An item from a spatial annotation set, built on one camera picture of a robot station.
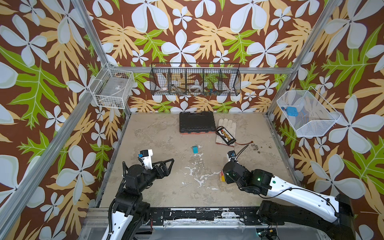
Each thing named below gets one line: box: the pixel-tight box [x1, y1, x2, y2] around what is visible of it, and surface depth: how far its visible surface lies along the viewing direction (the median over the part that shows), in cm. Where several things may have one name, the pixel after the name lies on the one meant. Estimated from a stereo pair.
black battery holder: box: [216, 126, 237, 146], surface depth 106 cm
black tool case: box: [179, 111, 216, 135], surface depth 110 cm
